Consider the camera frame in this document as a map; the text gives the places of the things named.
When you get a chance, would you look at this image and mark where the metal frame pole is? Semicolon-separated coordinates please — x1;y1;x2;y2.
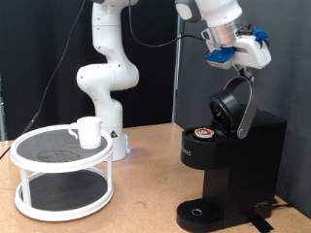
172;16;187;124

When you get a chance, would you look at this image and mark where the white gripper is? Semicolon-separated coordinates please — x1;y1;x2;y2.
230;34;273;83

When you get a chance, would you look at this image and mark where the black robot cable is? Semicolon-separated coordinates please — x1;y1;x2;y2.
0;0;208;160

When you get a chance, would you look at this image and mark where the black tape strip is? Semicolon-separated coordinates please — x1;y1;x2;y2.
249;215;275;233

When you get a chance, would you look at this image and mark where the orange rimmed coffee pod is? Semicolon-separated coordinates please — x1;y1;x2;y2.
193;126;217;141

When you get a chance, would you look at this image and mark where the large blue cable clip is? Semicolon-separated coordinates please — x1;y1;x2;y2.
252;28;270;45

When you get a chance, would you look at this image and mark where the black power cord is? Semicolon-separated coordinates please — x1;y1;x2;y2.
271;197;294;210

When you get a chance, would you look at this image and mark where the black curtain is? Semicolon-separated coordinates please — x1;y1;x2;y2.
0;0;180;142

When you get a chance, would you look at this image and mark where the white mug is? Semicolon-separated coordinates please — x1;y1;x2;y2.
67;116;103;150

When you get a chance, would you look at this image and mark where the white two-tier turntable shelf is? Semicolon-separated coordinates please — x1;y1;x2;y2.
9;124;115;222

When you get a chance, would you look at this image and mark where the black Keurig coffee machine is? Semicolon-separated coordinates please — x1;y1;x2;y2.
175;73;288;233

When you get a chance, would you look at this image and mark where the silver Keurig lid handle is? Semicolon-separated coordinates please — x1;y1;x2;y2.
223;75;261;140

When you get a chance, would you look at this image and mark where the grey backdrop panel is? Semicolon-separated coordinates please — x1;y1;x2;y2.
176;0;311;219

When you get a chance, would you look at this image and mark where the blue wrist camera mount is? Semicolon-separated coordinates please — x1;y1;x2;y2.
203;46;236;71

